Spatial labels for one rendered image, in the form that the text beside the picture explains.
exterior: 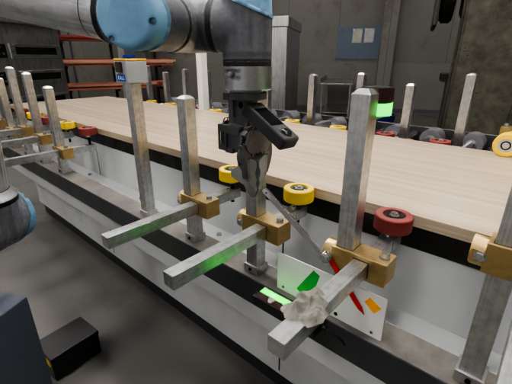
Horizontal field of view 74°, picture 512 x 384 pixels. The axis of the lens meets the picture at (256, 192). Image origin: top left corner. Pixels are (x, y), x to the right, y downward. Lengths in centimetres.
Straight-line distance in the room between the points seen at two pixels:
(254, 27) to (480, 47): 458
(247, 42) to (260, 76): 6
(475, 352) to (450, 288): 24
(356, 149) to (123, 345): 146
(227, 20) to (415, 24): 858
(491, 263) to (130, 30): 62
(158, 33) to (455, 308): 83
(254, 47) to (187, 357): 137
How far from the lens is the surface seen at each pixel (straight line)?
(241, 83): 64
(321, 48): 909
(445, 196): 98
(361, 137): 63
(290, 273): 82
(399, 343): 79
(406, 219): 79
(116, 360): 176
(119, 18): 56
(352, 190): 66
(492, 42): 512
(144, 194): 123
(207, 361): 166
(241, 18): 64
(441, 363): 78
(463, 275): 90
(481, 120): 522
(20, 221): 119
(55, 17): 65
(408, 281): 95
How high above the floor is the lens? 122
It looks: 21 degrees down
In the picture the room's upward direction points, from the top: straight up
